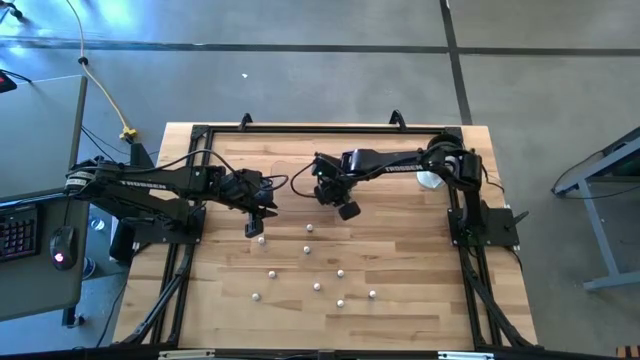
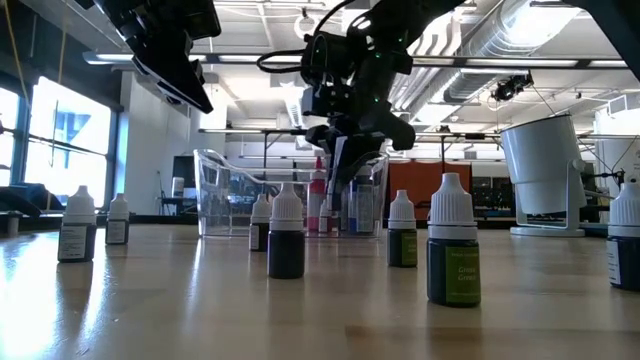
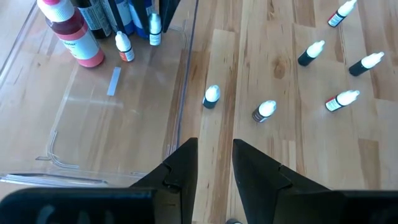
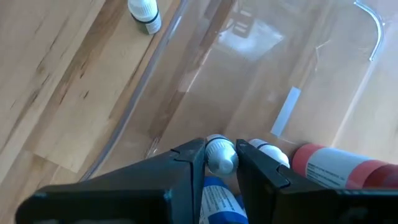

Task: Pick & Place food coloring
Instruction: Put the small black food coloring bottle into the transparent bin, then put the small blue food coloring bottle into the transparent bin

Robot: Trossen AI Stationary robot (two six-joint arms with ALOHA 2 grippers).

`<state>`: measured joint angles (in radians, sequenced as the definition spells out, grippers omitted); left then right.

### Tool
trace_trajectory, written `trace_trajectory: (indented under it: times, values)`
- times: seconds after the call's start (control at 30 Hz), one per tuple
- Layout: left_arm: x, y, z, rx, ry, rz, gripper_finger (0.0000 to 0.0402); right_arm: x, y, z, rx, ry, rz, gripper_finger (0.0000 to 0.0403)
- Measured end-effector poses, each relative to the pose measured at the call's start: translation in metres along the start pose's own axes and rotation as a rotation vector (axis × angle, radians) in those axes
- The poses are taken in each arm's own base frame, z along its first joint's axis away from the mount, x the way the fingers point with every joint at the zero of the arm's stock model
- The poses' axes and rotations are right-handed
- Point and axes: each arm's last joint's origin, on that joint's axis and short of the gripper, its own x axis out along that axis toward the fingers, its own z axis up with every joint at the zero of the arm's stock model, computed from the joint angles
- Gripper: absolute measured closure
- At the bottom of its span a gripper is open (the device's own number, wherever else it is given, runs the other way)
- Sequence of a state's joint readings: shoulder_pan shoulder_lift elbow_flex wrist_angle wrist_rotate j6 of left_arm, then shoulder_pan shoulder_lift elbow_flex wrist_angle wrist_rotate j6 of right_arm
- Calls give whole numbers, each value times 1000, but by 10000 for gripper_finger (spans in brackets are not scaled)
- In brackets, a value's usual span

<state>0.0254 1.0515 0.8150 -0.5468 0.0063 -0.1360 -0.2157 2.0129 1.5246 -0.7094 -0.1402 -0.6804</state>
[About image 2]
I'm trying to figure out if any long ceiling light bar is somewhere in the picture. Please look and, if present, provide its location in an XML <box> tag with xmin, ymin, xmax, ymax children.
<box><xmin>82</xmin><ymin>49</ymin><xmax>629</xmax><ymax>70</ymax></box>

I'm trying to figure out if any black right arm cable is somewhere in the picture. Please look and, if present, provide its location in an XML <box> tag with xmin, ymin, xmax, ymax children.
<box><xmin>256</xmin><ymin>0</ymin><xmax>354</xmax><ymax>75</ymax></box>

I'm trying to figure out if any large bright window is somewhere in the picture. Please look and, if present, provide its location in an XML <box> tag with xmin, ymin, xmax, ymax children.
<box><xmin>24</xmin><ymin>75</ymin><xmax>114</xmax><ymax>211</ymax></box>

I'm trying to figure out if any large red food coloring bottle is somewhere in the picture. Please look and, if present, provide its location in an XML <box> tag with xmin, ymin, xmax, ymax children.
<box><xmin>307</xmin><ymin>156</ymin><xmax>328</xmax><ymax>233</ymax></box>

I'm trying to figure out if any black aluminium table frame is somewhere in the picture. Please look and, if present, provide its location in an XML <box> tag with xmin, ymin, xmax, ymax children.
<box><xmin>0</xmin><ymin>209</ymin><xmax>640</xmax><ymax>239</ymax></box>

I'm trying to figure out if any black hanging ceiling camera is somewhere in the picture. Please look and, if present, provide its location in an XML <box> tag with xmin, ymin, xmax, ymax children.
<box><xmin>491</xmin><ymin>71</ymin><xmax>535</xmax><ymax>104</ymax></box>

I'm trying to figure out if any black monitor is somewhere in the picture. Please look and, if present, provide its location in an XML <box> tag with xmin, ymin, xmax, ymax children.
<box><xmin>172</xmin><ymin>155</ymin><xmax>197</xmax><ymax>201</ymax></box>

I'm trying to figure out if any clear plastic bin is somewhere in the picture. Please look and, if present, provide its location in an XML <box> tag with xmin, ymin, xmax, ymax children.
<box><xmin>193</xmin><ymin>148</ymin><xmax>391</xmax><ymax>239</ymax></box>

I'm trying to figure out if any orange partition wall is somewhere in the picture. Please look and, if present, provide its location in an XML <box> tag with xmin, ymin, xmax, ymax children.
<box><xmin>388</xmin><ymin>162</ymin><xmax>472</xmax><ymax>221</ymax></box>

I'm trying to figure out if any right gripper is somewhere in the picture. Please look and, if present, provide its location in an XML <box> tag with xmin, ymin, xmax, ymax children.
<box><xmin>301</xmin><ymin>83</ymin><xmax>417</xmax><ymax>211</ymax></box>

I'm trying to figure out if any small grass green dropper bottle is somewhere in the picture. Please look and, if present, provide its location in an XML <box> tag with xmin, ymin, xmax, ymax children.
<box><xmin>426</xmin><ymin>173</ymin><xmax>482</xmax><ymax>309</ymax></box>

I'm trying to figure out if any silver ventilation duct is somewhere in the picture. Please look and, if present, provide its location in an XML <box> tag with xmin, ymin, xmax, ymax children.
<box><xmin>442</xmin><ymin>0</ymin><xmax>586</xmax><ymax>104</ymax></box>

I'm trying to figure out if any white coiled cable ring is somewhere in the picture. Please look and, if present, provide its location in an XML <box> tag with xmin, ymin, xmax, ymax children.
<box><xmin>293</xmin><ymin>12</ymin><xmax>322</xmax><ymax>41</ymax></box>

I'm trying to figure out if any black tripod rig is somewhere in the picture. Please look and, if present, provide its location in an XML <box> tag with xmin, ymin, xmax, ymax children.
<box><xmin>579</xmin><ymin>168</ymin><xmax>629</xmax><ymax>224</ymax></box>

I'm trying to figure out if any small dark blue dropper bottle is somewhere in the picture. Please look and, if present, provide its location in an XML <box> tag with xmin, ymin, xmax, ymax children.
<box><xmin>606</xmin><ymin>181</ymin><xmax>640</xmax><ymax>292</ymax></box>

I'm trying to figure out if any large blue food coloring bottle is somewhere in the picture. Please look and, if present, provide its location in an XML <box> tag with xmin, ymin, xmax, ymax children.
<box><xmin>348</xmin><ymin>166</ymin><xmax>376</xmax><ymax>235</ymax></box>

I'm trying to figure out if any dark low furniture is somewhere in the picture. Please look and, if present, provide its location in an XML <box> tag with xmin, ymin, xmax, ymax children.
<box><xmin>0</xmin><ymin>182</ymin><xmax>65</xmax><ymax>219</ymax></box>

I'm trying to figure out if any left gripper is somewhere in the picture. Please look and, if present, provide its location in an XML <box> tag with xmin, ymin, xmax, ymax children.
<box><xmin>89</xmin><ymin>0</ymin><xmax>222</xmax><ymax>115</ymax></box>

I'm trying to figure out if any narrow bright window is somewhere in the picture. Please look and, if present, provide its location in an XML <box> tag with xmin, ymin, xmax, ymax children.
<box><xmin>0</xmin><ymin>87</ymin><xmax>22</xmax><ymax>187</ymax></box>

